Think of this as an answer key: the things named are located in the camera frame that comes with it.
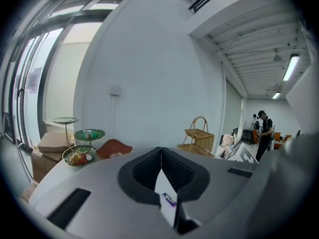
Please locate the brown wooden bowl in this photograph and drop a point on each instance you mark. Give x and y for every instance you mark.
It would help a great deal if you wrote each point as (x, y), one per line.
(112, 146)

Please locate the pink plush toy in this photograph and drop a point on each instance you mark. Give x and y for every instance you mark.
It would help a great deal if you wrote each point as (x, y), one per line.
(228, 141)

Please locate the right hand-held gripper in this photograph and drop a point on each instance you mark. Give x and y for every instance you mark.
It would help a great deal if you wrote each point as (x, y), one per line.
(243, 155)

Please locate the white wall switch box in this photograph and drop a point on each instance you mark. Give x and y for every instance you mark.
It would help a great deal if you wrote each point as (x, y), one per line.
(115, 90)

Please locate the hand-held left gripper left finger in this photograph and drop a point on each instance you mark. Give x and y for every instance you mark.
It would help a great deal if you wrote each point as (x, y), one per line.
(99, 183)

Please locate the ceiling tube light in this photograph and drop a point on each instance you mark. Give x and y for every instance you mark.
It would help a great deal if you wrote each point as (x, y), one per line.
(276, 95)
(290, 67)

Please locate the plain cardboard box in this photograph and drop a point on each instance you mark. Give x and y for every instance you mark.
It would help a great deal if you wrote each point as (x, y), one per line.
(45, 165)

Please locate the flat cardboard box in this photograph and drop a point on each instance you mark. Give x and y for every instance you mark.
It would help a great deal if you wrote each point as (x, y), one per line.
(53, 141)

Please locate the black framed glass door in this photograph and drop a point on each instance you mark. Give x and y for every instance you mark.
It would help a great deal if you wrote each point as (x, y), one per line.
(43, 83)

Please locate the purple snack packet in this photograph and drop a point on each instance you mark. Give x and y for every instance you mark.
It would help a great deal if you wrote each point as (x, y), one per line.
(169, 199)

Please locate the wicker basket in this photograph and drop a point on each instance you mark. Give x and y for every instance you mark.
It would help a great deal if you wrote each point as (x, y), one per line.
(199, 133)

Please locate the green tiered dish stand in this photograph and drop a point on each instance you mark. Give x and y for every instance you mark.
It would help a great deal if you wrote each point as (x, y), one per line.
(89, 134)

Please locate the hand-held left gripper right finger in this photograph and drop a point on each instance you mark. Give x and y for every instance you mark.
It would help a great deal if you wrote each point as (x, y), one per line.
(214, 183)

